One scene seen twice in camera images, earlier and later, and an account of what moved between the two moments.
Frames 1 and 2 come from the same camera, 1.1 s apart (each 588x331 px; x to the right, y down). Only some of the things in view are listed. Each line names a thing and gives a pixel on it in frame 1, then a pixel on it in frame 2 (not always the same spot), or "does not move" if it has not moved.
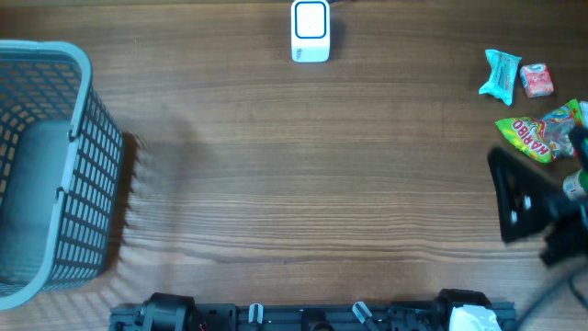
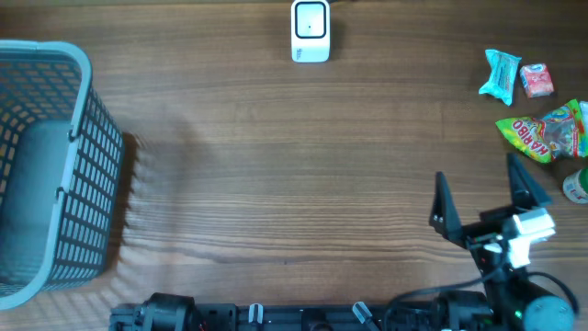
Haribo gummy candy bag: (546, 138) does not move
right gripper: (548, 205) -> (446, 217)
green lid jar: (576, 183) does not move
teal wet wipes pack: (501, 82) does not move
